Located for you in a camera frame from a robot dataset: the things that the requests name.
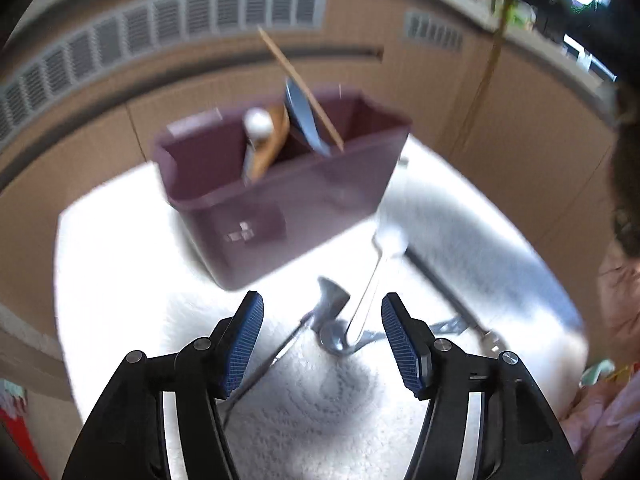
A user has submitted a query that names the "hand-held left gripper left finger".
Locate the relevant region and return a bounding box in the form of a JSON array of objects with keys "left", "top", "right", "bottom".
[{"left": 60, "top": 290, "right": 266, "bottom": 480}]

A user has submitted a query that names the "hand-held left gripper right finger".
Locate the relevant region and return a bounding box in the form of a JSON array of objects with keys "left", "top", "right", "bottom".
[{"left": 381, "top": 292, "right": 583, "bottom": 480}]

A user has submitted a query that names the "long metal spoon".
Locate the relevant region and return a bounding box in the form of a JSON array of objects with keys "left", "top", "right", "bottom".
[{"left": 222, "top": 276, "right": 363, "bottom": 413}]

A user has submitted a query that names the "white plastic spoon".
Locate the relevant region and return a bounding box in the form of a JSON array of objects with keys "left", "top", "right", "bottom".
[{"left": 349, "top": 225, "right": 410, "bottom": 343}]

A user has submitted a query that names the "purple plastic utensil bin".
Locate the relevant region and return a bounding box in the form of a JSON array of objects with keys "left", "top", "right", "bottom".
[{"left": 151, "top": 87, "right": 414, "bottom": 292}]

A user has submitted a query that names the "white ball-topped utensil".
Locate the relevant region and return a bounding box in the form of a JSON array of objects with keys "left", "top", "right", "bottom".
[{"left": 241, "top": 108, "right": 274, "bottom": 186}]

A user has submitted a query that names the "wooden chopstick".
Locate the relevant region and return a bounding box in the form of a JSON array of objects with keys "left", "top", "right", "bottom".
[{"left": 257, "top": 26, "right": 346, "bottom": 154}]

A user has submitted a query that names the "dark chopstick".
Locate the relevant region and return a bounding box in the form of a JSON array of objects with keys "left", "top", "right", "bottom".
[{"left": 406, "top": 249, "right": 506, "bottom": 358}]

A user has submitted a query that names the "wooden spoon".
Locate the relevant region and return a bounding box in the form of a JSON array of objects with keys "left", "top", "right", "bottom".
[{"left": 247, "top": 105, "right": 292, "bottom": 184}]

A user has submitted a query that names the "person's pink garment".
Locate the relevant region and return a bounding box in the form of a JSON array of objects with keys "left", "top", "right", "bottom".
[{"left": 560, "top": 240, "right": 640, "bottom": 480}]

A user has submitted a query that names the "blue spoon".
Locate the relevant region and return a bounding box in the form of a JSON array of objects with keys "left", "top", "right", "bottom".
[{"left": 283, "top": 77, "right": 333, "bottom": 157}]

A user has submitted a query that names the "red sheet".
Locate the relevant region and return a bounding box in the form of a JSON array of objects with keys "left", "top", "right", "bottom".
[{"left": 0, "top": 380, "right": 51, "bottom": 480}]

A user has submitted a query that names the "wooden cabinet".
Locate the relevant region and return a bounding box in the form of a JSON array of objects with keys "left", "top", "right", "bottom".
[{"left": 0, "top": 0, "right": 621, "bottom": 361}]

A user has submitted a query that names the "person's dark hair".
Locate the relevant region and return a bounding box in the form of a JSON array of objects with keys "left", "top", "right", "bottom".
[{"left": 606, "top": 80, "right": 640, "bottom": 261}]

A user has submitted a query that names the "small grey vent grille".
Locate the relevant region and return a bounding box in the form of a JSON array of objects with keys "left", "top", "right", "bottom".
[{"left": 404, "top": 10, "right": 465, "bottom": 53}]

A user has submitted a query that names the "long grey vent grille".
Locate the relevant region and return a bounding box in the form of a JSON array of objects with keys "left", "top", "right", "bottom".
[{"left": 0, "top": 0, "right": 328, "bottom": 133}]

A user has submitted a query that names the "green bag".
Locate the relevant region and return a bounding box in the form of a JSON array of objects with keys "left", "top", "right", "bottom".
[{"left": 502, "top": 0, "right": 537, "bottom": 30}]

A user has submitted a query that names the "window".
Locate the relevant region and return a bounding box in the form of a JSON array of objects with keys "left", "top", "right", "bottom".
[{"left": 562, "top": 0, "right": 621, "bottom": 83}]

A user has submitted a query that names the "thin yellow cord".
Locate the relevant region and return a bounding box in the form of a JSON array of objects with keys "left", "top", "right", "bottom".
[{"left": 452, "top": 0, "right": 516, "bottom": 161}]

